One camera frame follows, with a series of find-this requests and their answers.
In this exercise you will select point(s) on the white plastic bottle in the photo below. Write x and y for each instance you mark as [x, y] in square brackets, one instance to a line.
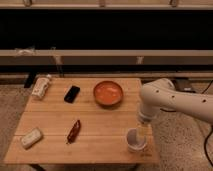
[41, 86]

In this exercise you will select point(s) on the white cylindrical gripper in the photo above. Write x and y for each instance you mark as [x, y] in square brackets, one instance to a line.
[142, 129]

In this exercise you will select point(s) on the orange bowl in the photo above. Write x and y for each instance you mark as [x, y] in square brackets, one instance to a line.
[108, 93]

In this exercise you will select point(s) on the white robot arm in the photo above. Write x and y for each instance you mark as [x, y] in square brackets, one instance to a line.
[161, 93]

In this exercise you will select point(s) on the white ceramic cup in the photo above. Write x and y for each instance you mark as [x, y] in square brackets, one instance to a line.
[134, 143]

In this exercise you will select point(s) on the red chili pepper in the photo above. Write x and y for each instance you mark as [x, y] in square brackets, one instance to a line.
[74, 132]

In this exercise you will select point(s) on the black smartphone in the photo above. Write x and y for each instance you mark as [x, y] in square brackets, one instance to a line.
[71, 94]

